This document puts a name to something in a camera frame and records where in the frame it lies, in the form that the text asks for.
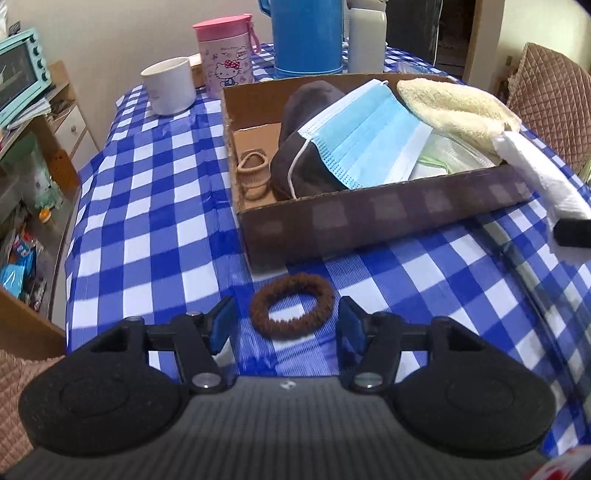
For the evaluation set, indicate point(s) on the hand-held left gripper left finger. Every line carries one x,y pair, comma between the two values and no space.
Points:
221,323

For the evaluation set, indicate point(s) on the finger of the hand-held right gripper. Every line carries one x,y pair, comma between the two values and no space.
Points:
575,233

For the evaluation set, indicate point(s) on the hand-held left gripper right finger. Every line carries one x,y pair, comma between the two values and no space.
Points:
352,325

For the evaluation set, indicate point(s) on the brown hair scrunchie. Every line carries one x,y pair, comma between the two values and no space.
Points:
264,318

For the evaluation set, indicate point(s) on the white cloth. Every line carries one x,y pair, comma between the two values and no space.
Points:
535,175

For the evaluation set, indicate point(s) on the brown cardboard box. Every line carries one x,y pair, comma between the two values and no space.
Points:
369,221

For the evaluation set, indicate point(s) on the small tan knitted pouch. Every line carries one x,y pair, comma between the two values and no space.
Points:
254,177

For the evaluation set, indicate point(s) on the dark brown beanie hat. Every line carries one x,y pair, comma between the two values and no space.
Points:
295,168

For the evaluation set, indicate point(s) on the pale yellow towel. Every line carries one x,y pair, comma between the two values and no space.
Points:
457,110

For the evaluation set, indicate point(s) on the blue face mask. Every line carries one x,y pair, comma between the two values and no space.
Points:
364,138

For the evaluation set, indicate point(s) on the blue checked tablecloth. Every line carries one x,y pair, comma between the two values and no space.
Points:
152,230

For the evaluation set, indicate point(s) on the chair with tan quilted cover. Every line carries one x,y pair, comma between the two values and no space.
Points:
549,92

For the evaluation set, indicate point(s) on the wooden chair with quilted cushion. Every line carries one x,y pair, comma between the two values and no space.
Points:
23,332

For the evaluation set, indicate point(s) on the small orange toy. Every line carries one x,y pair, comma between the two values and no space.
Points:
45,215

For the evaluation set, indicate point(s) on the blue snack packet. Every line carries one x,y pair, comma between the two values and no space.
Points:
10,279

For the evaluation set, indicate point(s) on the person's red patterned clothing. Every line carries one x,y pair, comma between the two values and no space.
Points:
561,468

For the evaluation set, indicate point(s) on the white mug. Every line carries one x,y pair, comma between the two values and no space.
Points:
168,87

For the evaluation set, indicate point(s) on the wooden sideboard cabinet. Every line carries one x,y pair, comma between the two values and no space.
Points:
69,134

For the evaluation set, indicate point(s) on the pink cartoon cup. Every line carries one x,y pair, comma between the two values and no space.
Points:
224,60

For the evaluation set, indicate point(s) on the papers under oven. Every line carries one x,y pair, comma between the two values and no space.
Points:
34,110

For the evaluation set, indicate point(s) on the white insulated bottle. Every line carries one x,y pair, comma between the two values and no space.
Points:
367,37

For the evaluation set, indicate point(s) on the blue thermos flask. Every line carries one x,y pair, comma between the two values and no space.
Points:
307,37

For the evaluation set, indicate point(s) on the teal toaster oven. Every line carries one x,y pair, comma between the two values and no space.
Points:
21,74

